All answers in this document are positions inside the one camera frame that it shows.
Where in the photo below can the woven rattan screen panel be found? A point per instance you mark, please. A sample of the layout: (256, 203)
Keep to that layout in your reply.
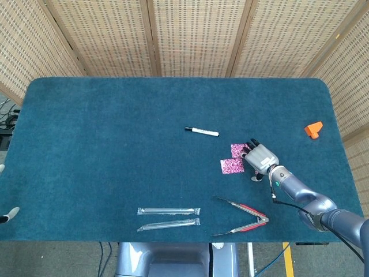
(109, 37)
(196, 37)
(354, 72)
(288, 37)
(29, 49)

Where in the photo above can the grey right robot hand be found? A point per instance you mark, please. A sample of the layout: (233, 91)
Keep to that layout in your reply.
(261, 157)

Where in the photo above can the white marker with black cap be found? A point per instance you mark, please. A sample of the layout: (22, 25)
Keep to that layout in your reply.
(201, 131)

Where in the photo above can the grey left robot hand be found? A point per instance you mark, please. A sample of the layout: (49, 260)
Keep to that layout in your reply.
(10, 215)

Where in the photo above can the grey robot torso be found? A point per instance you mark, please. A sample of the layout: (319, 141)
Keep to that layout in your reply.
(173, 259)

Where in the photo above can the metal tongs with red grips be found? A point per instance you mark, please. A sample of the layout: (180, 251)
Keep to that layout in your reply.
(261, 220)

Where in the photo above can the pink patterned paper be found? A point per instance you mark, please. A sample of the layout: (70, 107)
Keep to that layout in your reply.
(232, 166)
(237, 150)

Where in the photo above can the white table leg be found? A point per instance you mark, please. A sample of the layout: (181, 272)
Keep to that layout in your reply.
(250, 259)

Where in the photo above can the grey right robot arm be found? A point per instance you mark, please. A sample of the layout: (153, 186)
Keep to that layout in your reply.
(305, 194)

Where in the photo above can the clear wrapped straw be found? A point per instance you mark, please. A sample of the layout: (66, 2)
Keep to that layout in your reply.
(168, 211)
(168, 224)

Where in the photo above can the blue velvet table cover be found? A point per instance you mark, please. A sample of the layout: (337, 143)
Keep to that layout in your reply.
(115, 144)

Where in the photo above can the orange plastic block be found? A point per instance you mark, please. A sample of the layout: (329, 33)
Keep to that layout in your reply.
(312, 128)

